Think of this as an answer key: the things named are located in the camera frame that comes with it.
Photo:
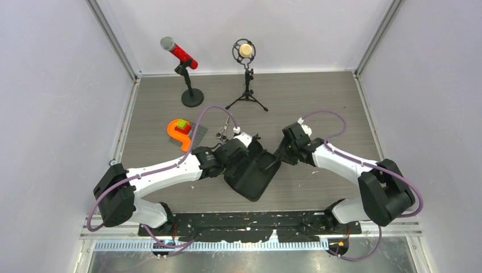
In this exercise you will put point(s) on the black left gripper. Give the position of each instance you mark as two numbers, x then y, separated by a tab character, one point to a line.
231	172

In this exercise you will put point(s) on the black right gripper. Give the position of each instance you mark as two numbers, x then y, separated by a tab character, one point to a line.
281	154

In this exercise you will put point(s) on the black tool pouch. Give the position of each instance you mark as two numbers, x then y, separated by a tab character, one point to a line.
252	180

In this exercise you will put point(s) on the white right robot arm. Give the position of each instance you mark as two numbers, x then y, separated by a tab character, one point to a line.
384	196

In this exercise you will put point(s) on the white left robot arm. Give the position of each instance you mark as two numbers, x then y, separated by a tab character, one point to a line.
119	195

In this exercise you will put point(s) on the silver hair scissors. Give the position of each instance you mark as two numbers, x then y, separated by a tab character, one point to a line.
221	134

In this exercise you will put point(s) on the orange curved toy slide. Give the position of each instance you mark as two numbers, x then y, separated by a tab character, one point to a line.
185	140

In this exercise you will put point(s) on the red toy block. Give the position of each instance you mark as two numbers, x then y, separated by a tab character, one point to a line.
186	131

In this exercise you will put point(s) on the lime green toy brick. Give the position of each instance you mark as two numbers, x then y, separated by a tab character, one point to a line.
182	124

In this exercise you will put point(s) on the black tripod microphone stand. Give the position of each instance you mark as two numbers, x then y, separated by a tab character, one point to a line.
247	95

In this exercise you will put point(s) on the black round-base microphone stand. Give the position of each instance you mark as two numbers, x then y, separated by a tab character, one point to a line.
192	97

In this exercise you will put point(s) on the beige condenser microphone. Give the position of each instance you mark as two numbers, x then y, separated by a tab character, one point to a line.
243	49

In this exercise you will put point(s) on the red handheld microphone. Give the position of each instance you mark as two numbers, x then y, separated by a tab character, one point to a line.
167	43

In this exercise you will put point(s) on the grey studded base plate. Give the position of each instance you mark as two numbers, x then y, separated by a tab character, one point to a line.
196	137

